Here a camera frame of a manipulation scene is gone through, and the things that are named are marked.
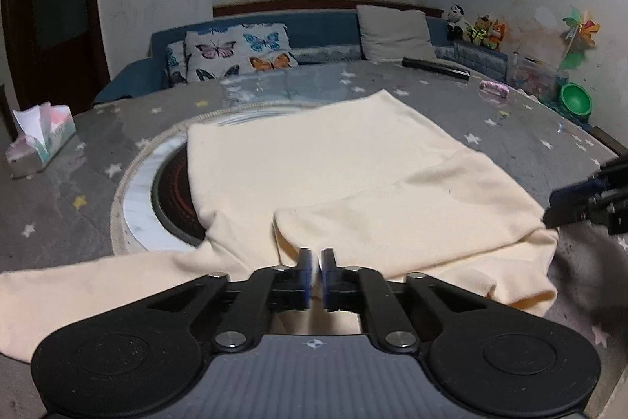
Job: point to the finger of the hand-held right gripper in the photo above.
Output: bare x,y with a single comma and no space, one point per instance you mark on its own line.
571,194
564,215

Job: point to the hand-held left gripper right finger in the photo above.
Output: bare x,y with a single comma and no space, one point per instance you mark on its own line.
327,275

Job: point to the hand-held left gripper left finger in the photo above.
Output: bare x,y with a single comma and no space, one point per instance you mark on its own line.
305,274

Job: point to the cream long-sleeved shirt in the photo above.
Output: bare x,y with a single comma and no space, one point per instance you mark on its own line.
343,168

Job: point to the green plastic bowl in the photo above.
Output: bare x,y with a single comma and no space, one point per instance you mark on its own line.
575,99

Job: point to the clear plastic storage box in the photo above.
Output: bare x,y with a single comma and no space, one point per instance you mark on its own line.
532,78

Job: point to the pink packet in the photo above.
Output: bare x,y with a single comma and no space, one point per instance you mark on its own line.
494,88

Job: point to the black round hotplate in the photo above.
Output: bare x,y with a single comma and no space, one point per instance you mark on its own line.
171,198

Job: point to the colourful pinwheel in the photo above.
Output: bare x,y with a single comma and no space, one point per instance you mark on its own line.
581,31

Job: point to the orange plush toy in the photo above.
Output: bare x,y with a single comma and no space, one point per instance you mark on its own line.
498,33

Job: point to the round white marble turntable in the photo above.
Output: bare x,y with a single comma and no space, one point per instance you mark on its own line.
140,198

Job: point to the black remote control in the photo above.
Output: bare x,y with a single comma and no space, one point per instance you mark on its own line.
436,66

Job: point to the panda plush toy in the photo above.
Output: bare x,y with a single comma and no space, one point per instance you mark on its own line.
456,20

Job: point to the large butterfly-print pillow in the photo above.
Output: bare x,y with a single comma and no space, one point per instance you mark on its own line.
235,51

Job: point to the beige cushion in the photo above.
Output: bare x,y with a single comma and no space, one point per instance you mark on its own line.
392,31

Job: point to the blue sofa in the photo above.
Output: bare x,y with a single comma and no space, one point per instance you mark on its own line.
324,31

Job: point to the small butterfly-print pillow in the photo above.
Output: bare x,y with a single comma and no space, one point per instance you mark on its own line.
175,63

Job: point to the tissue box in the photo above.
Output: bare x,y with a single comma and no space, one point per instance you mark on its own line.
41,139

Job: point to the dark wooden door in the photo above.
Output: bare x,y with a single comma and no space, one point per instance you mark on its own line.
49,6

